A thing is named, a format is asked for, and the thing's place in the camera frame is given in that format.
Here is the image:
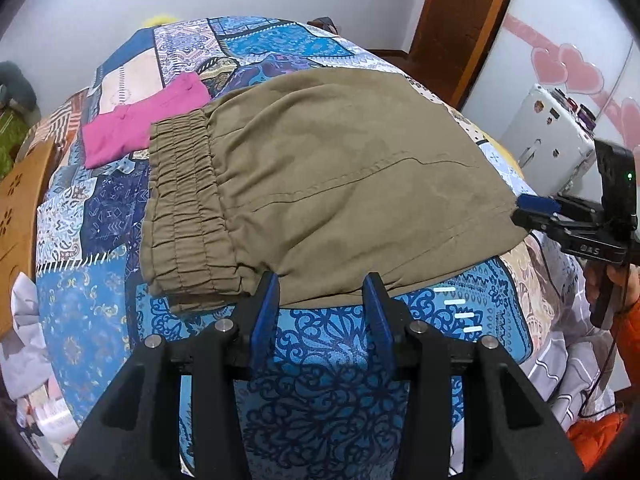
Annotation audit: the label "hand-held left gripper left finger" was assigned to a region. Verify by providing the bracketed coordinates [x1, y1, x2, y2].
[58, 272, 281, 480]

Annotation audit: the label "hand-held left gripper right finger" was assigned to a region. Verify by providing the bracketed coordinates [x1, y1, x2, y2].
[362, 272, 586, 480]

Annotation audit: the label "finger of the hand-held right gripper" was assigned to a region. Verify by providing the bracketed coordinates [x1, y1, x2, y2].
[510, 209, 563, 241]
[516, 193, 562, 214]

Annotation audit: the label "olive green pants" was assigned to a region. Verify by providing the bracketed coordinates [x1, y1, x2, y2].
[140, 67, 525, 315]

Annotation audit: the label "person's right hand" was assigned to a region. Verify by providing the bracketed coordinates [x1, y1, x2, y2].
[584, 259, 640, 322]

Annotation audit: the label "white hard-shell suitcase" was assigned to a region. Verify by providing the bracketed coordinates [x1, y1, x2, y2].
[499, 83, 598, 197]

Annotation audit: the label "white striped blanket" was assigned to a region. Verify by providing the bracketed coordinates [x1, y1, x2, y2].
[520, 232, 632, 433]

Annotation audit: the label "blue patchwork bedspread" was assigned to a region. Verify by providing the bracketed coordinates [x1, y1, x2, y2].
[34, 16, 538, 480]

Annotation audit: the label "white wardrobe with pink hearts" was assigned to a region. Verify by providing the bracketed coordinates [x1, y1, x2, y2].
[460, 0, 640, 161]

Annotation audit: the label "brown wooden door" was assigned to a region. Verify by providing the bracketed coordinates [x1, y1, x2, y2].
[407, 0, 518, 108]

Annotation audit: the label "pink folded garment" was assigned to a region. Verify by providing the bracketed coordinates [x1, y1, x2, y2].
[81, 72, 212, 170]

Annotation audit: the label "white crumpled cloth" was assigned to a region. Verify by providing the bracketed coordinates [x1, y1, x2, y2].
[0, 271, 53, 401]

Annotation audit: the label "wooden furniture with flower cutouts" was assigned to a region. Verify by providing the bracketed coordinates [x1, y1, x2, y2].
[0, 139, 60, 338]

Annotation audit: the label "green cloth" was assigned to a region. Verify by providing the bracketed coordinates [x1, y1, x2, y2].
[0, 105, 32, 176]

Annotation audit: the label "grey plush object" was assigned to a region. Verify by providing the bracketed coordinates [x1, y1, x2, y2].
[0, 61, 38, 110]

